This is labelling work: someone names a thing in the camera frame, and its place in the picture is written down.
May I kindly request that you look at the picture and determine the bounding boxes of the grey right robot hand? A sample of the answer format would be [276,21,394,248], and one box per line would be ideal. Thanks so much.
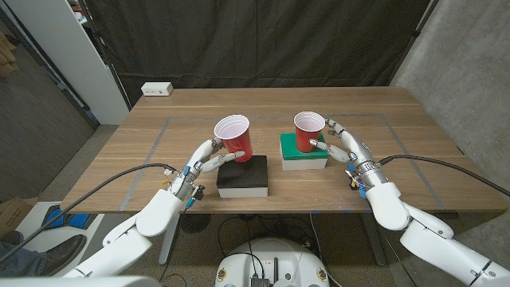
[309,118,390,188]

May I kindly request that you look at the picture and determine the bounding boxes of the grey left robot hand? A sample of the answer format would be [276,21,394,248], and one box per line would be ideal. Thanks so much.
[169,137,247,200]

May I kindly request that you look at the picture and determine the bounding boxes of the red plastic cup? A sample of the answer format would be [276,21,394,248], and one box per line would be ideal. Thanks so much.
[214,114,254,163]
[293,111,327,154]

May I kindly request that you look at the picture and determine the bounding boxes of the white robot shoulder shell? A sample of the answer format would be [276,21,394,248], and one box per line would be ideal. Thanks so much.
[0,276,163,287]

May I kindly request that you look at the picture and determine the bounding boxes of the black-topped white block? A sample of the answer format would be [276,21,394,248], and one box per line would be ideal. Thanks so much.
[216,155,269,199]

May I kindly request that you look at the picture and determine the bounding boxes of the green-topped white block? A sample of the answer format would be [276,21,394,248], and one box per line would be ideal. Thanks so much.
[279,132,331,171]

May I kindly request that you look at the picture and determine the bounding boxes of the black round floor object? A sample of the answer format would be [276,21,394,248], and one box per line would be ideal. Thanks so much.
[178,214,211,234]

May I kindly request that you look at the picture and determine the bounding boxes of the white power strip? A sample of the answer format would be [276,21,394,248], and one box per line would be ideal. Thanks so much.
[140,81,175,97]

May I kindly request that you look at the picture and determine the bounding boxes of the grey table leg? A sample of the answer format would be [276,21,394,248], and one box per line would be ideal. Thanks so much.
[360,213,387,267]

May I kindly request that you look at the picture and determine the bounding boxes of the white table leg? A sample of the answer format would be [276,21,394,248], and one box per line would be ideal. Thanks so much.
[158,214,181,266]

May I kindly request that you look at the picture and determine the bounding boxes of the black backdrop stand pole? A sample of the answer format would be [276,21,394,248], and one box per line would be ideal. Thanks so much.
[388,0,439,87]
[77,0,132,111]

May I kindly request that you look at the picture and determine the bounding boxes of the black curtain backdrop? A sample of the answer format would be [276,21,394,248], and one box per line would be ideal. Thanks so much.
[85,0,434,107]

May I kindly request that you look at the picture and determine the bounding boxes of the white robot torso base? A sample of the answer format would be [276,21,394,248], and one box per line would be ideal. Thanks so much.
[214,238,331,287]

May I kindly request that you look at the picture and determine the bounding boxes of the blue and black foot pedal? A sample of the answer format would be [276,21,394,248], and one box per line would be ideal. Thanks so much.
[41,205,91,231]

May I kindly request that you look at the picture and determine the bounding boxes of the white cabinet panel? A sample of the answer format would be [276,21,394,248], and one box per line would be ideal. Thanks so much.
[3,0,131,126]

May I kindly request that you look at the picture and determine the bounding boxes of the black leather shoe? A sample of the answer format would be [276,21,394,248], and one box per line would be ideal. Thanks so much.
[39,234,88,277]

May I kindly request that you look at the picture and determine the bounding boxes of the white floor board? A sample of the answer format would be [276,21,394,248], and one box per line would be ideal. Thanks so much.
[15,201,104,256]

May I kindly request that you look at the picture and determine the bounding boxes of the cardboard box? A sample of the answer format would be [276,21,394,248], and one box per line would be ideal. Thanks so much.
[0,195,31,236]

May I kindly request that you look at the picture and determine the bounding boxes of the person's leg in jeans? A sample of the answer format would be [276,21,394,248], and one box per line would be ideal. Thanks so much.
[0,242,47,278]

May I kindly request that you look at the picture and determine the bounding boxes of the tan stacked boards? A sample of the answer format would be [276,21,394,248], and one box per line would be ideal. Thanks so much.
[0,31,19,77]

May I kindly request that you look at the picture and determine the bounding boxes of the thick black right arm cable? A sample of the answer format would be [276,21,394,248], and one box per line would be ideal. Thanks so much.
[378,154,510,199]

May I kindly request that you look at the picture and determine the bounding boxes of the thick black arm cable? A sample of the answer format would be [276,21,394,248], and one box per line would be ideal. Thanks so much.
[378,154,510,199]
[0,162,179,264]

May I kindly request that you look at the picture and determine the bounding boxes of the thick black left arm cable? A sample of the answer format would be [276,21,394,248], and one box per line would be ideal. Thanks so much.
[0,162,179,264]

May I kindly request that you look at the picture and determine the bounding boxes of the thin black left wrist cable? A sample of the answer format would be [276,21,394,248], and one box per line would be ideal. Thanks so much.
[158,205,188,282]

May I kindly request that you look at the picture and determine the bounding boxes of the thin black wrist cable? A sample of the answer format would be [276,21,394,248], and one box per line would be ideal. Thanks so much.
[158,205,188,282]
[382,234,419,287]

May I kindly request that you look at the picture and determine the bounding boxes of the grey floor cable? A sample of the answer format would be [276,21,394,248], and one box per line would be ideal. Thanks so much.
[309,213,343,287]

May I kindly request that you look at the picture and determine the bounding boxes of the black floor cable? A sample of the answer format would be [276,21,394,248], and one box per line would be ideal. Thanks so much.
[217,214,320,280]

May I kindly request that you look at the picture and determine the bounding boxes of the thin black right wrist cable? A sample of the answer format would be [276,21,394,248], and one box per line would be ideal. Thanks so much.
[382,234,419,287]

